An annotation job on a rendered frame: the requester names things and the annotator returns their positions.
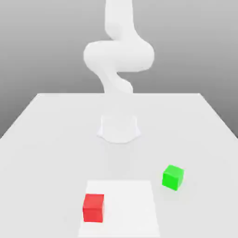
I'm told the small green cube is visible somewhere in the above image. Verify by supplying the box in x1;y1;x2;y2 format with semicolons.
161;164;185;192

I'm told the small red cube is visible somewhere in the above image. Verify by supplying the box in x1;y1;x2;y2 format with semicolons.
82;193;105;223

